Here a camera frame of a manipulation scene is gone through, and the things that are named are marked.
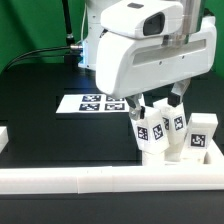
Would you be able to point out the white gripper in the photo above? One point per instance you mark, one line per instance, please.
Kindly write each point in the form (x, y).
(147, 44)

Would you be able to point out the white round stool seat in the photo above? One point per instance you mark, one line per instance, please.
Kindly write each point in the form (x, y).
(156, 158)

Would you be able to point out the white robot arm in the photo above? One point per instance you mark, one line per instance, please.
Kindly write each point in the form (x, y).
(95, 30)

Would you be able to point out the white marker sheet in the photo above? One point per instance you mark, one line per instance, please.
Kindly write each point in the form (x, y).
(91, 103)

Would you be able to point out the white U-shaped fence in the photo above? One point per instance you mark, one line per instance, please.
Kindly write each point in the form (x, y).
(79, 180)

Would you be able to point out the black vertical pole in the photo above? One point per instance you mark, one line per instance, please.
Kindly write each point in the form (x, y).
(68, 59)

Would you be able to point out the white block left edge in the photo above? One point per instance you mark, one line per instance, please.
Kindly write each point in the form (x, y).
(3, 137)

